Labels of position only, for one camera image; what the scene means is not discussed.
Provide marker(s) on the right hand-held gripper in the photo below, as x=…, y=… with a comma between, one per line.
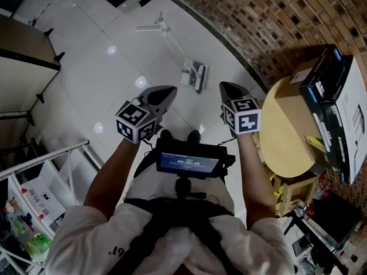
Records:
x=243, y=117

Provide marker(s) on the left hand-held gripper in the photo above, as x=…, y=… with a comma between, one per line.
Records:
x=134, y=123

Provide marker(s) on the person's right forearm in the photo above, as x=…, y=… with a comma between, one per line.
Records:
x=256, y=182

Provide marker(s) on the person's left forearm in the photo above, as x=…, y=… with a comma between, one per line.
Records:
x=106, y=179

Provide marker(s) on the person's left black shoe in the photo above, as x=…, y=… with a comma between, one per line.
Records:
x=166, y=135

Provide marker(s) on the person's black shoe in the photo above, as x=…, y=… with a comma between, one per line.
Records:
x=194, y=135
x=166, y=135

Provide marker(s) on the person's right black shoe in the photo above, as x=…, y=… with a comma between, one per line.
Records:
x=194, y=135

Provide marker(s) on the large cardboard box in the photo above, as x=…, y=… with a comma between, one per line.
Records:
x=292, y=107

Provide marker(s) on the black chest monitor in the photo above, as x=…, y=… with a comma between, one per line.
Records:
x=189, y=162

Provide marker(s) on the round wooden table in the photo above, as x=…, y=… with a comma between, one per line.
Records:
x=284, y=142

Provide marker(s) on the black cardboard box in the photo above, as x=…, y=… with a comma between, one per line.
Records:
x=321, y=79

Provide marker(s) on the small tan box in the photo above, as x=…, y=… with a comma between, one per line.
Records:
x=315, y=150

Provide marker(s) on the black chest harness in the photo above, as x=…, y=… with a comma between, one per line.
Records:
x=177, y=211

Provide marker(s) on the black box with white lid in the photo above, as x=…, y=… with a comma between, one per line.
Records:
x=352, y=110

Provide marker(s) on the red snack packet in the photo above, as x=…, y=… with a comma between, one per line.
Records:
x=323, y=182

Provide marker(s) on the white metal rack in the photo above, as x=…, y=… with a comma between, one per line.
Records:
x=43, y=156

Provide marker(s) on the beige partition panel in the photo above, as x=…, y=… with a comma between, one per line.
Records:
x=23, y=56

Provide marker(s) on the white printed carton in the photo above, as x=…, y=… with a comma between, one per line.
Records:
x=43, y=199

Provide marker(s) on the person's white t-shirt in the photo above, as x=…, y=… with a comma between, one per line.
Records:
x=83, y=239

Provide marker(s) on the black tripod stand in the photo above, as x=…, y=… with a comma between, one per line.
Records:
x=321, y=233

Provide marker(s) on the green plastic bag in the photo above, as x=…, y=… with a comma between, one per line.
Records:
x=38, y=246

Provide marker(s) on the black monitor mount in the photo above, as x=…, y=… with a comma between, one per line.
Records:
x=183, y=188

